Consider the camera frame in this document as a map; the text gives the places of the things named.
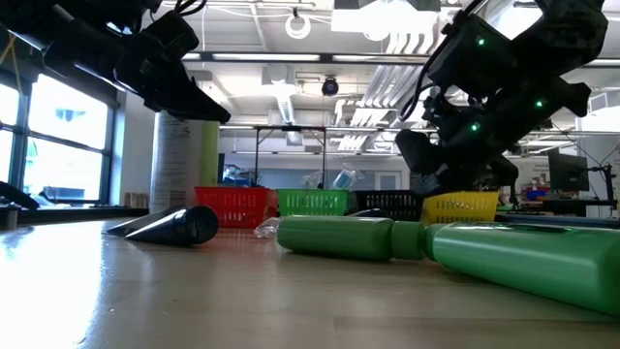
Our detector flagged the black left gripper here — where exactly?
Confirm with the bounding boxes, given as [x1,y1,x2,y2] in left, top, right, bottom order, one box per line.
[113,28,232,123]

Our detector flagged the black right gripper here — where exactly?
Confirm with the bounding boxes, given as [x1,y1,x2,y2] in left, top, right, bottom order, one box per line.
[394,99,520,193]

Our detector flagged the green Pert shampoo bottle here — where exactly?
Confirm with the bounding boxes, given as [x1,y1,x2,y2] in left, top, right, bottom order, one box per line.
[276,215,428,264]
[423,221,620,318]

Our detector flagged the yellow plastic basket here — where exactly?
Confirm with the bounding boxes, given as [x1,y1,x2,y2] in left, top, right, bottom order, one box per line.
[419,190,501,227]

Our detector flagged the white green wipes canister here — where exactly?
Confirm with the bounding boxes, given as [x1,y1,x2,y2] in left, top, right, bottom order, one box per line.
[149,110,221,214]

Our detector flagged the black plastic basket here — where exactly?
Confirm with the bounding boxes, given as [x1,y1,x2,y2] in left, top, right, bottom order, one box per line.
[349,190,428,223]

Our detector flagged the long ceiling light bar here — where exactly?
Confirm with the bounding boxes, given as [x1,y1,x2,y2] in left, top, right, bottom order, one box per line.
[181,50,620,68]

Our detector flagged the dark blue toothpaste tube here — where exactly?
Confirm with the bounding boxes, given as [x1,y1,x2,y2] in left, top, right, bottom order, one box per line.
[124,205,220,247]
[104,206,188,238]
[346,207,387,219]

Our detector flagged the black computer monitor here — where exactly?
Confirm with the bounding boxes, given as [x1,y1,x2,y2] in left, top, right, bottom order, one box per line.
[547,151,591,193]

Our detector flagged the red plastic basket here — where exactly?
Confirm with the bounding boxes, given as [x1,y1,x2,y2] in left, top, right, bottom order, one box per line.
[195,186,278,230]

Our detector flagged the small wooden blocks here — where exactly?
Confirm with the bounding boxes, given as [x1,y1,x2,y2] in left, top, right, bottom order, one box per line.
[123,192,150,209]

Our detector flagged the black background desk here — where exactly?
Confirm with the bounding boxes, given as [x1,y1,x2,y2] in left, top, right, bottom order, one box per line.
[520,197,619,214]

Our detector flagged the green plastic basket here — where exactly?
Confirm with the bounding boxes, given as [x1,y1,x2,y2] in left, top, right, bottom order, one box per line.
[276,188,350,218]

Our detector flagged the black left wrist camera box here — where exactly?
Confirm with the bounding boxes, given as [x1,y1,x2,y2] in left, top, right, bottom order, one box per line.
[143,11,201,60]

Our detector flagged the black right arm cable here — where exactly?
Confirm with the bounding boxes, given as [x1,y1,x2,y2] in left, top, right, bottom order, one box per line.
[399,46,440,123]

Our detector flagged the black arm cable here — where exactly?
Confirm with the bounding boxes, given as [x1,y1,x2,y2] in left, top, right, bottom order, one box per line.
[399,46,440,123]
[173,0,207,16]

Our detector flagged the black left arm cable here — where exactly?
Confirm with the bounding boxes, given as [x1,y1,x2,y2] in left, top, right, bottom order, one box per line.
[173,0,207,16]

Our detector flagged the black background frame stand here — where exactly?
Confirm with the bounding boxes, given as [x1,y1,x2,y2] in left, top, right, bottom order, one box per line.
[254,124,328,189]

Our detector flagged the white cable coil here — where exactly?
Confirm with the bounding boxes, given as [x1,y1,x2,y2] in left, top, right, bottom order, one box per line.
[284,13,312,41]

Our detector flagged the black aluminium table frame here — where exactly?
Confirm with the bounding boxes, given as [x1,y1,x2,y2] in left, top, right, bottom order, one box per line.
[0,181,620,232]

